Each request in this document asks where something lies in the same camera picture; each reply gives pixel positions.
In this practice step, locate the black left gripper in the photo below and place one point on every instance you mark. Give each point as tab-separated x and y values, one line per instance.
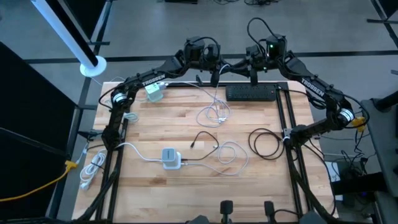
213	59

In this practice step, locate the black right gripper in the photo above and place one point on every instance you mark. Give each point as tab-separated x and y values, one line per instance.
256	59

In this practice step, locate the black power strip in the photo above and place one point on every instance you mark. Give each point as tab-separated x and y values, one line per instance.
248	93

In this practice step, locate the mint green power cube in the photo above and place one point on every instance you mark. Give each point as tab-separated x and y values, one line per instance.
154	93

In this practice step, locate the white power strip tower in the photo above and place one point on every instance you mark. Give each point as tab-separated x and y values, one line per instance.
169	155

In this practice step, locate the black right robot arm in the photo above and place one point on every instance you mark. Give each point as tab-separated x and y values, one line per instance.
314	90

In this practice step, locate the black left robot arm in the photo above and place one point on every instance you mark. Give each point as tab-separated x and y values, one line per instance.
155	77

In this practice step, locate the black clamp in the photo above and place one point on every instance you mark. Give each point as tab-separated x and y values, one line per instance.
199	81

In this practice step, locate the black floor object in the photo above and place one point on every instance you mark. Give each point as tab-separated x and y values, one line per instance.
180	1

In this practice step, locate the black curtain stand foot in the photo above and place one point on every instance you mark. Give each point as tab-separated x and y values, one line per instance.
381	21
99	43

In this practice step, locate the yellow power plug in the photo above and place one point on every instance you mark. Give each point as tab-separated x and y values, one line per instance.
360	124

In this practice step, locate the white flat box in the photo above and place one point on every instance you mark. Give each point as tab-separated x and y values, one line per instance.
334	175

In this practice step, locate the black curtain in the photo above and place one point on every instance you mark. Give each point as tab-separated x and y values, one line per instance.
15	77
87	15
390	6

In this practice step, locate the grey side table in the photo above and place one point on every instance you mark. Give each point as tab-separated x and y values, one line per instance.
381	140

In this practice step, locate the white pole with round base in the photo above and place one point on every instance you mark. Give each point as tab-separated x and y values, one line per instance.
66	37

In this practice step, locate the black electronics box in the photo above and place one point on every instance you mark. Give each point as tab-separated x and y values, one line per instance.
357	185

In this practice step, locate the black aluminium table frame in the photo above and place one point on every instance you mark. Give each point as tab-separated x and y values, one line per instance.
270	83

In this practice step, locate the grey metal bracket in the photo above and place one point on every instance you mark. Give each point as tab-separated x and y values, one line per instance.
286	132

